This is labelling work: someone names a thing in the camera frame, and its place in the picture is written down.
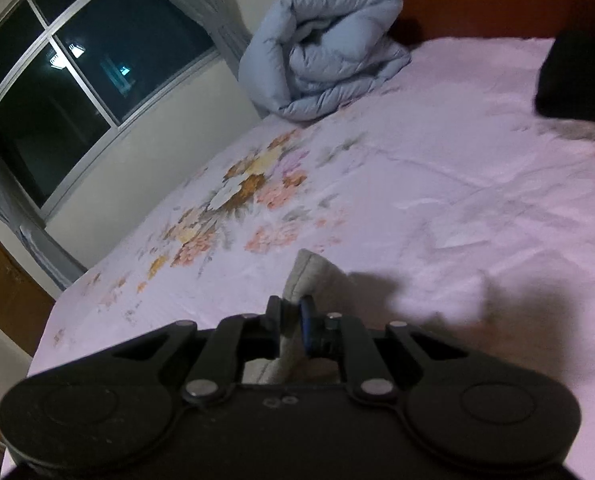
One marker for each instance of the black object on bed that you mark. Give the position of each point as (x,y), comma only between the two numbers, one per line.
(566,80)

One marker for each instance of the pink floral bed sheet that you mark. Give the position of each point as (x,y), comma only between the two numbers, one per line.
(443,196)

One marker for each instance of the brown wooden door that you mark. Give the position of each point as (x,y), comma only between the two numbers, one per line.
(24,305)

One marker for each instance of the left grey curtain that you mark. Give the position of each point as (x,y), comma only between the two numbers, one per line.
(16,212)

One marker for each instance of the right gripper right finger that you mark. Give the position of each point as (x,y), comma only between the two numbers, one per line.
(344,339)

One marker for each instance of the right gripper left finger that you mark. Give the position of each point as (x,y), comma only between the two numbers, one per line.
(234,342)

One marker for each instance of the blue folded duvet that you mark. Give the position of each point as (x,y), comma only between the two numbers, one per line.
(309,57)

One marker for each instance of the grey pants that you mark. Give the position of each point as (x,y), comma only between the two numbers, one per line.
(332,290)

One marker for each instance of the aluminium sliding window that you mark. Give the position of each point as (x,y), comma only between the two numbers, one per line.
(74,74)

